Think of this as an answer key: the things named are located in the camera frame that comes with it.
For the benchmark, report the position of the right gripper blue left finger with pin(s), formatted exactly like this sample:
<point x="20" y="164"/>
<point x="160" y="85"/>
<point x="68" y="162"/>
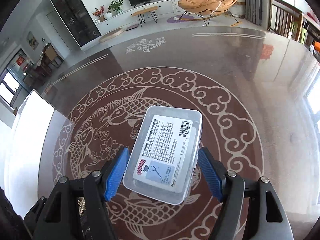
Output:
<point x="58" y="217"/>

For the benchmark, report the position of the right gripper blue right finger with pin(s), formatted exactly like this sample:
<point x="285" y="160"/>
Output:
<point x="266" y="218"/>

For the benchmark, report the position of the clear plastic cartoon box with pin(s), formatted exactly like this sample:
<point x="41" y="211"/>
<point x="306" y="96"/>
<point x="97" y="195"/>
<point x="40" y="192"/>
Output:
<point x="164" y="155"/>

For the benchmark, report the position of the beaded hair clip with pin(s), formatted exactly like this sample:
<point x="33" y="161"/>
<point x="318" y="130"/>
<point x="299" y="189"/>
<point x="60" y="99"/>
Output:
<point x="81" y="205"/>

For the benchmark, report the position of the white storage box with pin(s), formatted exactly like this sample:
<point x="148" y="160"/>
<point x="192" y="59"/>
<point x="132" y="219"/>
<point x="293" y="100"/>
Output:
<point x="22" y="139"/>

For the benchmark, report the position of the round floor cushion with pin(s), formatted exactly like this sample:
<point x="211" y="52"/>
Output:
<point x="111" y="34"/>

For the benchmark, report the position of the red flower vase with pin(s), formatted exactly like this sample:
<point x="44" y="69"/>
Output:
<point x="101" y="14"/>

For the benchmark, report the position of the wooden dining chair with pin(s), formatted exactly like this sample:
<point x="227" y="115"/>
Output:
<point x="285" y="19"/>

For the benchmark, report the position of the green potted plant left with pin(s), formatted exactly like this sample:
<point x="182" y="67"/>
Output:
<point x="116" y="6"/>

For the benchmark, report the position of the dark display cabinet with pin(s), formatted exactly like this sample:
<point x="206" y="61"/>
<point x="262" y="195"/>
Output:
<point x="77" y="19"/>

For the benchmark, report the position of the white tv cabinet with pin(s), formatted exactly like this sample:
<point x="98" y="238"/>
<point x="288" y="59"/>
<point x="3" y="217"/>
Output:
<point x="150" y="12"/>

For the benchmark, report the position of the orange lounge chair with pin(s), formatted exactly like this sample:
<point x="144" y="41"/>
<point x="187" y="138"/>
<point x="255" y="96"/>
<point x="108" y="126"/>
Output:
<point x="206" y="9"/>

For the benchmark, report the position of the grey curtain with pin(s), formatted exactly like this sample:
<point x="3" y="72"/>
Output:
<point x="256" y="11"/>

